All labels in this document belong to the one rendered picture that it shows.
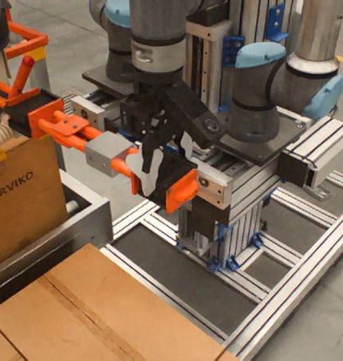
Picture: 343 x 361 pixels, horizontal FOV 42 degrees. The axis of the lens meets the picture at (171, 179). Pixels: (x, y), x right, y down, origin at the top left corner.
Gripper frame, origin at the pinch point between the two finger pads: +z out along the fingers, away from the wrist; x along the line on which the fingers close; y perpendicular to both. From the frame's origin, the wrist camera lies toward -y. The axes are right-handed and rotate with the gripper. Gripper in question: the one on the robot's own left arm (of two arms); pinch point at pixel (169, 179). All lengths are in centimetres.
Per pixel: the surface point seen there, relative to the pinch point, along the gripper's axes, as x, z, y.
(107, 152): 2.8, -1.4, 12.1
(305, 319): -80, 123, -10
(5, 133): 6.1, 5.2, 40.9
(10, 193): -3, 43, 67
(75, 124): 0.2, -1.2, 23.8
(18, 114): 5.9, -2.1, 33.7
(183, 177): 0.3, -2.2, -3.3
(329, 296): -98, 123, -12
